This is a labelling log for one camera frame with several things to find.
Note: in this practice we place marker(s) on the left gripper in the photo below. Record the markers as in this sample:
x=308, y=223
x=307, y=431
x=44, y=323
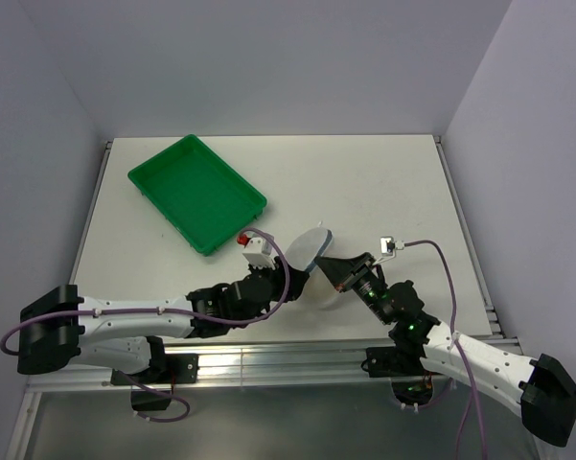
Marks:
x=278, y=275

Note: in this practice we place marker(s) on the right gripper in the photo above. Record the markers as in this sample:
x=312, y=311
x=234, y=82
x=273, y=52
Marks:
x=339, y=270

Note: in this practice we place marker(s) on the white mesh laundry bag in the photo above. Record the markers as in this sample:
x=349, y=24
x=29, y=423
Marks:
x=301, y=253

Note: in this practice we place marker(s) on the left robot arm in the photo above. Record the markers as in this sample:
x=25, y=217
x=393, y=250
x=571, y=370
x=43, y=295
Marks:
x=63, y=327

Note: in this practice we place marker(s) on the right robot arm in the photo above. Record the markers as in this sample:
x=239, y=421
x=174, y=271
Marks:
x=537, y=389

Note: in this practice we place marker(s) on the green plastic tray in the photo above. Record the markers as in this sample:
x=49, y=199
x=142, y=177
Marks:
x=198, y=193

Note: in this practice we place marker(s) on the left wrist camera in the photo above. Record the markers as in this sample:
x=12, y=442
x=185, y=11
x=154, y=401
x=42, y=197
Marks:
x=257, y=251

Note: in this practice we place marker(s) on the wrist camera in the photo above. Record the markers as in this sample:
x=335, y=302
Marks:
x=257, y=251
x=389, y=246

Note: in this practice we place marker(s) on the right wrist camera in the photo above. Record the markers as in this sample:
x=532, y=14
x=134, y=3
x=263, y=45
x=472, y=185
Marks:
x=389, y=246

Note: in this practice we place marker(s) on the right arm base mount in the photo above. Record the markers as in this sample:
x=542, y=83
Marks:
x=399, y=362

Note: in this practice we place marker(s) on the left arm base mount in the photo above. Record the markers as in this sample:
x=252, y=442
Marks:
x=173, y=370

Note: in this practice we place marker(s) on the aluminium frame rail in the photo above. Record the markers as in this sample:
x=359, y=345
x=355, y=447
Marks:
x=230, y=365

